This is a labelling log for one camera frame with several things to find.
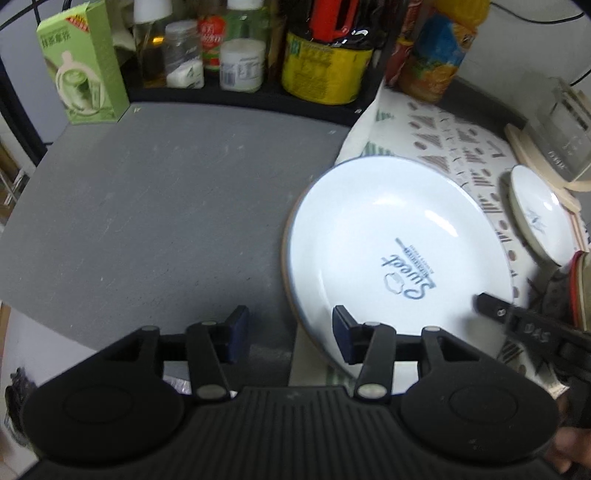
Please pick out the white labelled jar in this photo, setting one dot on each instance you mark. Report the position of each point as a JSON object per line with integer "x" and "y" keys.
{"x": 242, "y": 67}

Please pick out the tall clear greenish bottle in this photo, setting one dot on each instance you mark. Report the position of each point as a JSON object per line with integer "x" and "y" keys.
{"x": 249, "y": 23}

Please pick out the black metal rack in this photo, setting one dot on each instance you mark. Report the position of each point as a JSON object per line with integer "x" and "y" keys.
{"x": 231, "y": 98}

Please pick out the orange juice bottle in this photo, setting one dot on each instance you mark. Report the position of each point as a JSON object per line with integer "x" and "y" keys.
{"x": 438, "y": 55}

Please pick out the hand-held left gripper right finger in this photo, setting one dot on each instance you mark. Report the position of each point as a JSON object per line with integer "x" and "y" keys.
{"x": 344, "y": 334}

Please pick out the patterned fringed cloth mat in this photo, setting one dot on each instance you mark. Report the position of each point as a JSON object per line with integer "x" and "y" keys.
{"x": 443, "y": 134}

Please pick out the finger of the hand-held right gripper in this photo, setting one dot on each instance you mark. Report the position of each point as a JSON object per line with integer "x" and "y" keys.
{"x": 496, "y": 308}

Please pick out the green carton box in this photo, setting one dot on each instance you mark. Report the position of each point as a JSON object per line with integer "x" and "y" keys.
{"x": 83, "y": 64}

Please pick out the small red label bottle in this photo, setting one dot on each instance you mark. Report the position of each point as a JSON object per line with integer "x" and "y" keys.
{"x": 211, "y": 39}

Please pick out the oil bottle with white cap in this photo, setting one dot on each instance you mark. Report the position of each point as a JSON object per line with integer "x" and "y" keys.
{"x": 150, "y": 50}

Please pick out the white plate with dark rim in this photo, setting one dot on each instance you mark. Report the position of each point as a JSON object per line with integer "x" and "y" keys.
{"x": 286, "y": 258}

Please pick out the beige kettle base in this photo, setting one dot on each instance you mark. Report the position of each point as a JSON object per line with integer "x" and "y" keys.
{"x": 535, "y": 154}

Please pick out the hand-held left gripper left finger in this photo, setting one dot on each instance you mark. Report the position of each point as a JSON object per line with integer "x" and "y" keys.
{"x": 238, "y": 332}

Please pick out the clear jar with white contents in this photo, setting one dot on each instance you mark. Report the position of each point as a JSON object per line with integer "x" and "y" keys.
{"x": 184, "y": 60}

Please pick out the person's right hand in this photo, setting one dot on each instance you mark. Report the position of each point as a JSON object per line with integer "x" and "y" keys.
{"x": 570, "y": 445}

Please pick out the white plate with blue print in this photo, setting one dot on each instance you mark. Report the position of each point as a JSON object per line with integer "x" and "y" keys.
{"x": 397, "y": 240}

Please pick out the dark bottle with yellow label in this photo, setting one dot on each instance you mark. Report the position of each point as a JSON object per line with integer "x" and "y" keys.
{"x": 323, "y": 64}

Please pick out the glass measuring jug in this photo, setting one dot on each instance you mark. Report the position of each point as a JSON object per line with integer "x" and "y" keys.
{"x": 561, "y": 124}

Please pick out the red bowl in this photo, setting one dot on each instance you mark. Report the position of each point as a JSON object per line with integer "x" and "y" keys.
{"x": 581, "y": 295}

